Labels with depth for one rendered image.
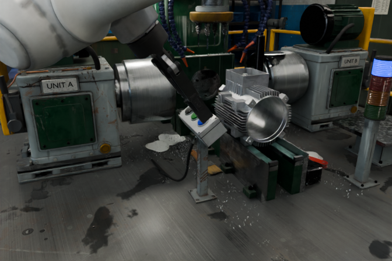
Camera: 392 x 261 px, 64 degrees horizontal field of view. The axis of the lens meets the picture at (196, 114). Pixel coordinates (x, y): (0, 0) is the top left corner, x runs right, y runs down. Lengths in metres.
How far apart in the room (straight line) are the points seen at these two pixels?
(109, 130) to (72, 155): 0.15
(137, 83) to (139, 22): 0.58
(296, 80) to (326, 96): 0.19
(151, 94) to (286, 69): 0.59
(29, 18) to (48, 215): 0.70
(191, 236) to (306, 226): 0.31
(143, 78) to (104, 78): 0.15
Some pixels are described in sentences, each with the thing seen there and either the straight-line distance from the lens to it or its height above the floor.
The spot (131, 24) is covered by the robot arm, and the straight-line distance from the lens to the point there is 0.57.
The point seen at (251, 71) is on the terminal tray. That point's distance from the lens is 1.16.
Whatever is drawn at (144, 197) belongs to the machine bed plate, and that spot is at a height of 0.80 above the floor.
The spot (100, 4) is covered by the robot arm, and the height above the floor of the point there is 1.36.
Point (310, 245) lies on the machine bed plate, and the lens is 0.89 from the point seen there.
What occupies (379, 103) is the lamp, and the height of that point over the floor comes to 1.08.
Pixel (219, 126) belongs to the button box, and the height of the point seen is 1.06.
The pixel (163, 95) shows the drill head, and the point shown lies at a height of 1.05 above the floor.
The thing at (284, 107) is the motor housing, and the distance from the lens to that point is 1.06.
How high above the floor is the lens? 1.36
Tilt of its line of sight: 19 degrees down
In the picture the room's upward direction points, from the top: straight up
